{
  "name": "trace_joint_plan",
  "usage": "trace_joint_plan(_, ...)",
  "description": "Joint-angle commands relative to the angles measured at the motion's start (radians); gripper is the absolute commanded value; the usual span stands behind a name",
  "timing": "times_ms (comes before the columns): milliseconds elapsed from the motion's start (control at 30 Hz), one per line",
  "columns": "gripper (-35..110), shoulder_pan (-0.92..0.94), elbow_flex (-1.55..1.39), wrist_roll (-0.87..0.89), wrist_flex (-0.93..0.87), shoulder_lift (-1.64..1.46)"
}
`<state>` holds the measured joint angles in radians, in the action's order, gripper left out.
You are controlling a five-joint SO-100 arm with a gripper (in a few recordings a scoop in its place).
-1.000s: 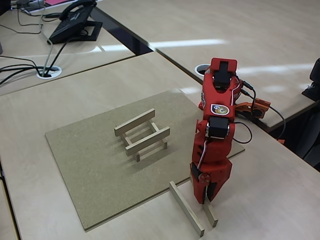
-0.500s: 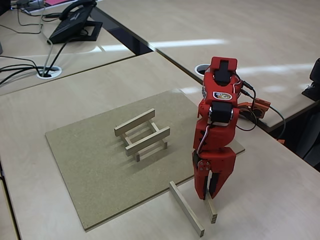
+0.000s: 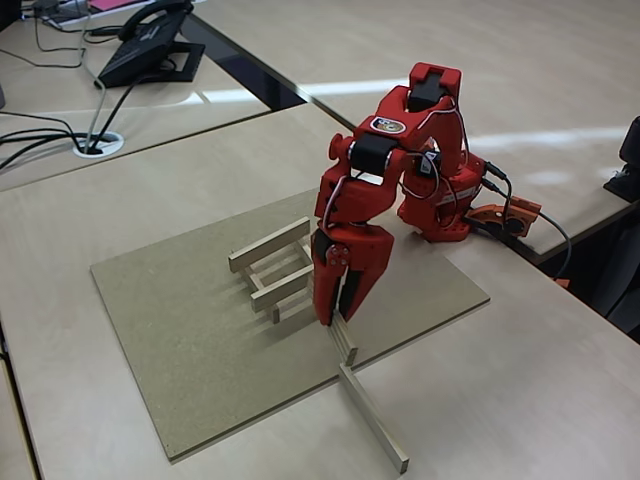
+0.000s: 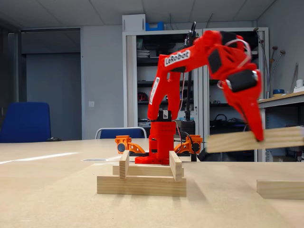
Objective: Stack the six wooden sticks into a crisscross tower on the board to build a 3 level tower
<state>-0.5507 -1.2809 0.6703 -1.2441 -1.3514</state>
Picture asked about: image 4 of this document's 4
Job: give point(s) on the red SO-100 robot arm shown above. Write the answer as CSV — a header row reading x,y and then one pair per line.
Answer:
x,y
174,99

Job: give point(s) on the blue tape roll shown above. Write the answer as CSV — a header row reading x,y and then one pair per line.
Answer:
x,y
278,92

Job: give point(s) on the black office chair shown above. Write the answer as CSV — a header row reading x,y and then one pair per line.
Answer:
x,y
237,155

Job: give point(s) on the grey open storage cabinet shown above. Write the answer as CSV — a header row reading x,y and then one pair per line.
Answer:
x,y
130,83
205,107

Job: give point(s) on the white paper roll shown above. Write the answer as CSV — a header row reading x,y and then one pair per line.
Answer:
x,y
299,83

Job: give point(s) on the red headset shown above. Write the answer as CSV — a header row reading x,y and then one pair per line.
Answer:
x,y
142,97

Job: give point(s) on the stack of papers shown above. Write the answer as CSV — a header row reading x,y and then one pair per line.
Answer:
x,y
143,54

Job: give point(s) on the blue plastic box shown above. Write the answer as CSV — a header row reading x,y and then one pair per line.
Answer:
x,y
154,26

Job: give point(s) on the white cardboard box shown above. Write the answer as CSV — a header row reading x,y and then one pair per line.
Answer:
x,y
133,23

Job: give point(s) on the brown MDF board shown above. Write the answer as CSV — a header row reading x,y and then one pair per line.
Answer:
x,y
142,211

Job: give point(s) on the grey door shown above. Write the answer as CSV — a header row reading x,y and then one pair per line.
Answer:
x,y
54,95

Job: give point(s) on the black computer mouse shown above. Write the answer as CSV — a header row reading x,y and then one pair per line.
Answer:
x,y
53,139

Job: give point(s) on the blue office chair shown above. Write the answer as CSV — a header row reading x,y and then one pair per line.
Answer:
x,y
26,123

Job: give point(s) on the wooden desk with grey frame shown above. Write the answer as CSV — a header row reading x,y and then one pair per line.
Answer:
x,y
285,102

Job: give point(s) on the black camera stand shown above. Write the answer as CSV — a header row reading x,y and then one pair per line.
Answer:
x,y
187,128

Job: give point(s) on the blue chair with grey frame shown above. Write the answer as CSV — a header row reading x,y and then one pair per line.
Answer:
x,y
118,133

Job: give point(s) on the white light switch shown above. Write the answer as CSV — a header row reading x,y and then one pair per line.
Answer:
x,y
91,104

